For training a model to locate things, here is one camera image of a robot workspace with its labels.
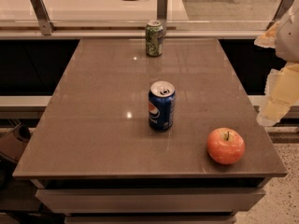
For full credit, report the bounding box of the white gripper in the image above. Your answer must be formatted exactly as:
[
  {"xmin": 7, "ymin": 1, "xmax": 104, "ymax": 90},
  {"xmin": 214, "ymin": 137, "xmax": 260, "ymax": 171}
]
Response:
[{"xmin": 254, "ymin": 0, "xmax": 299, "ymax": 127}]

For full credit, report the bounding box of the red apple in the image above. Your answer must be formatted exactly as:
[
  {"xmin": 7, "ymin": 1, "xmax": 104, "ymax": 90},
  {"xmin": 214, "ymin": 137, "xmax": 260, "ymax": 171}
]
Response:
[{"xmin": 206, "ymin": 128, "xmax": 245, "ymax": 165}]

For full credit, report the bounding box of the blue Pepsi can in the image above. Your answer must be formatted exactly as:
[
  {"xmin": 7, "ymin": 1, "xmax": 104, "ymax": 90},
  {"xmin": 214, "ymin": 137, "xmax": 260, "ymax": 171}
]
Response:
[{"xmin": 149, "ymin": 81, "xmax": 176, "ymax": 131}]

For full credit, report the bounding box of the green soda can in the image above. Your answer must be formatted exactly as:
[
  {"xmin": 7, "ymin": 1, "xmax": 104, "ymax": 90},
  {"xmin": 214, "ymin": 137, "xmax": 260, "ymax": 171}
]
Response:
[{"xmin": 146, "ymin": 21, "xmax": 164, "ymax": 57}]

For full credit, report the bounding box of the grey drawer cabinet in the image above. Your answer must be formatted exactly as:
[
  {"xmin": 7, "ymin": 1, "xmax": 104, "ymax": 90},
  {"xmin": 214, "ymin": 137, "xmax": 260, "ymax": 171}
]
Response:
[{"xmin": 36, "ymin": 188, "xmax": 265, "ymax": 224}]

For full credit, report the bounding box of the dark chair at left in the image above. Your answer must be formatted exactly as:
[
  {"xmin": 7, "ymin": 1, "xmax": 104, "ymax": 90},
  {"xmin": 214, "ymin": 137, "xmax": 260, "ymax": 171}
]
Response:
[{"xmin": 0, "ymin": 119, "xmax": 31, "ymax": 189}]

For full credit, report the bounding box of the right metal railing bracket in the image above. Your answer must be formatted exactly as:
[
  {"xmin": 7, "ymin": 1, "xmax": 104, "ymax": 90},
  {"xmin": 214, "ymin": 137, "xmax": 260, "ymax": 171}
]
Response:
[{"xmin": 267, "ymin": 0, "xmax": 295, "ymax": 29}]

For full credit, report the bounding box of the metal railing bracket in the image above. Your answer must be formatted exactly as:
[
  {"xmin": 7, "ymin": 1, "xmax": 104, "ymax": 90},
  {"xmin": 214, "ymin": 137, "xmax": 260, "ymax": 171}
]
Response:
[
  {"xmin": 267, "ymin": 0, "xmax": 295, "ymax": 29},
  {"xmin": 30, "ymin": 0, "xmax": 54, "ymax": 35},
  {"xmin": 157, "ymin": 0, "xmax": 168, "ymax": 34}
]

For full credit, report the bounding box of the middle metal railing bracket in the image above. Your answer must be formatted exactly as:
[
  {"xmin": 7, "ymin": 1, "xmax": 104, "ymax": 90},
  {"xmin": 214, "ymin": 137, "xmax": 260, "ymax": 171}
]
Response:
[{"xmin": 157, "ymin": 0, "xmax": 168, "ymax": 34}]

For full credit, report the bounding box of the left metal railing bracket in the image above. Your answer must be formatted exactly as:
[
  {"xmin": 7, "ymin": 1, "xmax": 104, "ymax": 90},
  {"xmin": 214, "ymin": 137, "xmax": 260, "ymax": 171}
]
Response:
[{"xmin": 30, "ymin": 0, "xmax": 54, "ymax": 35}]

